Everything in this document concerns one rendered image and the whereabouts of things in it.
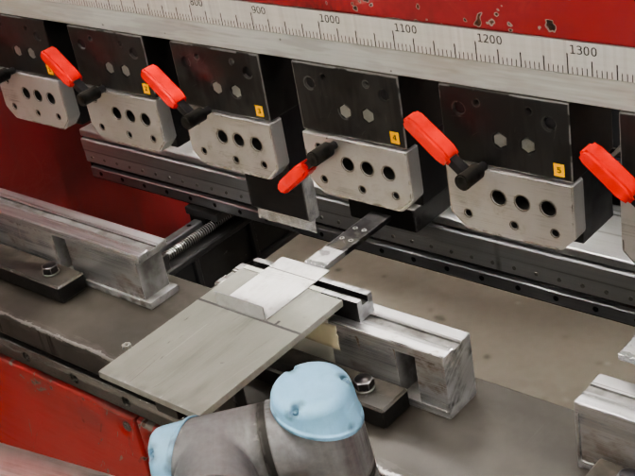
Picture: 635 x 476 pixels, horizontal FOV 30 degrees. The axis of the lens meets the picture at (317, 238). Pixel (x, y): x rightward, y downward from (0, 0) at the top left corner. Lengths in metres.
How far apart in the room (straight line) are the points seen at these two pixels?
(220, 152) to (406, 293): 1.92
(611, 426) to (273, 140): 0.51
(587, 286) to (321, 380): 0.64
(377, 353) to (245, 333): 0.17
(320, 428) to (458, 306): 2.26
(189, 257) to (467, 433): 0.72
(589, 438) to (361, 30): 0.52
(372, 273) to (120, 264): 1.73
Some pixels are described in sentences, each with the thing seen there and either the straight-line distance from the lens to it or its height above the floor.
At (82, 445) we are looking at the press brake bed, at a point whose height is 0.65.
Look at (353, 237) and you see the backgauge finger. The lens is 1.63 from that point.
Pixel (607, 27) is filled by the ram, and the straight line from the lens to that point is 1.09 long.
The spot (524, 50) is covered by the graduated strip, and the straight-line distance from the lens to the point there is 1.14.
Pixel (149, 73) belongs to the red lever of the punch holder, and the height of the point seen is 1.31.
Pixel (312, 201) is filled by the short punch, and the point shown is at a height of 1.13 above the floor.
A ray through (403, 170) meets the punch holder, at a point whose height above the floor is 1.23.
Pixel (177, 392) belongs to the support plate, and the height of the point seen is 1.00.
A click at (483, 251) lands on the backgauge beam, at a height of 0.95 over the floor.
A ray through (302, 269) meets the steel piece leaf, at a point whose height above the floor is 1.00.
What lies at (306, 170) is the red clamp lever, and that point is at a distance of 1.34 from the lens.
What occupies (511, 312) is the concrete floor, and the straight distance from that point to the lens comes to 3.23.
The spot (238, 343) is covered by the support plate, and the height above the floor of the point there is 1.00.
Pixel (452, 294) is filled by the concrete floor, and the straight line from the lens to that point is 3.33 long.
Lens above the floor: 1.81
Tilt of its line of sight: 29 degrees down
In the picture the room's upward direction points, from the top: 11 degrees counter-clockwise
